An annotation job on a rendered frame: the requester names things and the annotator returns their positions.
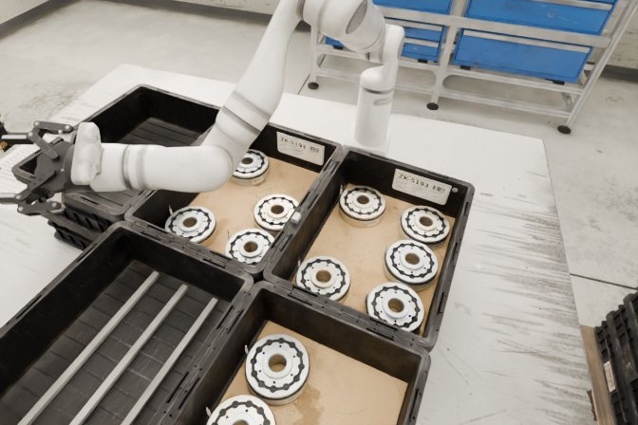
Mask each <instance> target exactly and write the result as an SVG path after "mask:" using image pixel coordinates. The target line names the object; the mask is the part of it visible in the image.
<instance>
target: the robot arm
mask: <svg viewBox="0 0 638 425"><path fill-rule="evenodd" d="M300 20H303V21H305V22H306V23H308V24H309V25H311V26H312V27H314V28H316V29H317V30H319V31H320V32H322V33H323V34H325V35H326V36H328V37H329V38H332V39H334V40H338V41H340V42H341V43H342V44H343V45H344V46H346V47H347V48H349V49H351V50H353V51H355V52H356V53H357V54H358V56H359V57H360V58H362V59H364V60H366V61H370V62H374V63H379V64H384V65H382V66H377V67H372V68H369V69H367V70H365V71H364V72H363V73H362V75H361V78H360V86H359V96H358V105H357V114H356V123H355V132H354V138H355V140H356V141H357V142H358V143H359V144H361V145H363V146H366V147H377V146H380V145H382V144H384V143H385V139H386V133H387V128H388V123H389V117H390V111H391V105H392V100H393V94H394V88H395V82H396V77H397V72H398V66H399V62H400V58H401V54H402V50H403V41H404V30H403V28H402V27H400V26H395V25H390V24H386V23H385V19H384V17H383V15H382V14H381V12H380V11H379V9H378V8H377V7H376V6H375V5H374V4H373V3H372V0H281V1H280V3H279V5H278V7H277V9H276V11H275V13H274V15H273V17H272V19H271V21H270V23H269V25H268V27H267V29H266V31H265V34H264V36H263V38H262V40H261V42H260V44H259V46H258V48H257V51H256V52H255V54H254V56H253V59H252V61H251V63H250V64H249V66H248V68H247V70H246V71H245V73H244V75H243V76H242V78H241V79H240V81H239V83H238V84H237V85H236V87H235V89H234V90H233V92H232V93H231V95H230V96H229V98H228V99H227V101H225V103H224V104H223V106H222V107H221V109H220V110H219V112H218V114H217V116H216V124H215V126H214V127H213V129H212V130H211V132H210V133H209V135H208V136H207V138H206V139H205V140H204V141H203V142H202V144H201V145H200V146H196V147H170V148H165V147H163V146H158V145H125V144H119V143H101V138H100V131H99V128H98V127H97V126H96V125H95V124H94V123H93V122H81V123H80V125H79V128H78V130H76V129H75V128H74V127H73V126H72V125H70V124H65V123H58V122H50V121H41V120H37V121H35V122H34V123H33V126H34V127H33V128H32V130H31V131H29V132H11V133H8V135H7V136H2V140H3V141H4V142H5V143H7V144H11V145H34V143H35V145H37V146H38V147H39V148H40V149H41V150H42V151H43V153H42V154H41V155H40V156H38V157H37V167H36V169H35V171H34V175H35V177H36V179H34V180H33V181H31V182H30V183H29V184H28V185H27V187H26V188H25V190H23V191H22V192H20V193H19V194H16V193H0V204H2V205H17V206H18V208H17V212H18V213H20V214H23V215H26V216H29V217H31V216H38V215H46V214H53V213H65V212H66V210H67V205H65V204H64V203H65V194H67V193H70V192H121V191H128V190H159V189H164V190H170V191H178V192H187V193H208V192H212V191H215V190H217V189H219V188H220V187H221V186H223V185H224V184H225V183H226V182H227V181H228V180H229V179H230V178H231V176H232V175H233V173H234V172H235V170H236V168H237V167H238V165H239V163H240V162H241V160H242V158H244V156H245V154H246V152H247V151H248V149H249V147H250V145H251V144H252V143H253V142H254V140H255V139H256V138H257V137H258V135H259V134H260V133H261V131H262V130H263V128H264V127H265V126H266V124H267V123H268V121H269V120H270V118H271V117H272V115H273V114H274V112H275V110H276V109H277V107H278V105H279V103H280V101H281V98H282V94H283V89H284V81H285V67H286V57H287V51H288V45H289V42H290V39H291V35H292V33H293V31H294V29H295V28H296V26H297V25H298V23H299V22H300ZM45 134H50V135H58V136H60V137H61V138H62V139H64V141H60V142H59V143H57V144H55V145H54V146H52V145H50V144H49V143H48V142H47V141H46V140H45V139H43V137H44V135H45ZM76 137H77V138H76ZM74 138H76V143H75V144H73V140H74ZM42 185H44V186H45V187H43V188H39V187H41V186H42ZM51 192H53V193H55V195H54V196H53V197H52V198H50V199H48V200H47V202H44V203H36V204H32V203H33V202H35V201H36V200H37V199H39V198H40V197H44V196H46V195H48V194H50V193H51Z"/></svg>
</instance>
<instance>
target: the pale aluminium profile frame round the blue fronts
mask: <svg viewBox="0 0 638 425"><path fill-rule="evenodd" d="M464 1H465V0H453V4H452V8H451V11H450V15H446V14H439V13H433V12H426V11H419V10H413V9H399V8H392V7H386V6H379V5H375V6H376V7H377V8H378V9H379V11H380V12H381V14H382V15H383V16H386V17H393V18H400V19H406V20H413V21H420V22H426V23H433V24H440V25H446V30H445V33H444V37H443V41H442V45H441V52H440V56H439V59H438V61H437V62H435V61H433V62H434V63H432V62H427V61H428V60H424V59H418V60H414V59H408V58H403V57H401V58H400V62H399V65H400V66H407V67H413V68H418V69H424V70H430V71H432V72H434V74H435V75H436V76H435V82H434V83H432V84H430V85H423V84H417V83H407V82H401V81H396V82H395V88H396V89H401V90H406V91H412V92H418V93H423V94H429V95H432V98H431V102H430V103H428V104H427V105H426V107H427V108H428V109H429V110H438V109H439V106H438V105H437V104H436V103H437V101H438V98H439V96H440V97H445V98H451V99H457V100H463V101H469V102H478V103H484V104H490V105H495V106H501V107H507V108H512V109H517V110H523V111H529V112H535V113H540V114H546V115H551V116H557V117H562V118H565V120H564V121H563V122H564V125H565V126H564V125H559V126H558V127H557V130H558V131H559V132H560V133H563V134H569V133H570V132H571V131H572V130H571V129H570V128H569V127H567V126H572V124H573V122H574V120H575V118H576V116H577V115H578V113H579V111H580V109H581V107H582V106H583V104H584V102H585V100H586V99H587V97H588V96H589V94H590V92H591V90H592V88H593V86H594V84H595V83H596V81H597V79H598V77H599V76H600V74H601V72H602V70H603V68H604V67H605V65H606V63H607V61H608V59H609V58H610V55H611V53H612V52H613V51H614V49H615V47H616V45H617V44H618V42H619V40H620V38H621V36H622V35H623V33H624V31H625V29H626V28H627V26H628V24H629V21H630V20H631V18H632V16H633V14H634V12H635V11H636V10H637V8H638V0H619V1H618V3H617V5H616V6H619V7H625V9H624V11H623V13H622V14H621V16H620V18H619V20H618V22H617V24H616V26H615V27H614V29H613V31H612V33H611V35H610V37H604V36H597V35H589V34H583V33H576V32H569V31H563V30H555V29H548V28H536V27H529V26H522V25H515V24H508V23H501V22H495V21H487V20H480V19H474V18H467V17H460V16H461V12H462V8H463V5H464ZM460 28H471V29H478V30H485V31H492V32H498V33H505V34H512V35H518V36H525V37H532V38H538V39H545V40H552V41H558V42H565V43H572V44H579V45H585V46H598V47H603V49H602V51H601V53H600V55H599V57H598V59H597V61H596V62H595V64H594V65H587V64H585V66H584V68H583V69H586V70H591V73H590V74H589V76H588V78H586V75H585V73H584V70H582V72H581V74H580V75H579V77H578V79H577V81H576V82H577V85H576V84H570V83H568V82H562V81H556V80H550V79H545V80H540V79H535V78H529V77H522V76H517V75H511V74H504V73H498V72H493V71H486V70H480V69H474V68H471V66H465V65H461V66H456V65H448V60H449V57H450V53H454V50H455V47H456V45H454V44H453V43H454V39H455V36H456V32H457V31H460ZM325 38H326V35H325V34H323V33H322V32H319V30H317V29H316V28H314V27H311V39H310V82H312V83H308V88H310V89H316V88H318V87H319V84H318V83H316V80H317V75H318V76H324V77H329V78H334V79H340V80H346V81H352V82H357V83H359V82H360V78H361V74H355V73H349V72H344V71H338V70H332V69H326V68H323V67H322V66H321V64H322V62H323V61H324V60H325V58H326V56H327V55H328V54H330V55H336V56H343V57H349V58H354V59H360V60H363V59H362V58H360V57H359V56H358V54H357V53H356V52H355V51H353V50H351V49H348V48H344V47H343V46H333V45H328V44H324V45H321V44H322V43H323V41H324V39H325ZM451 74H454V75H460V76H465V77H472V78H478V79H483V80H489V81H495V82H502V83H512V84H518V85H524V86H530V87H536V88H542V89H548V90H553V91H560V92H561V95H562V98H563V102H564V104H565V108H566V109H565V108H559V107H553V106H548V105H542V104H536V103H530V102H520V101H514V100H508V99H502V98H497V97H491V96H485V95H480V94H474V93H468V92H462V91H457V90H451V89H447V88H446V87H445V86H444V85H443V82H442V81H443V79H445V77H447V76H449V75H451ZM572 94H577V98H576V99H575V101H573V98H572Z"/></svg>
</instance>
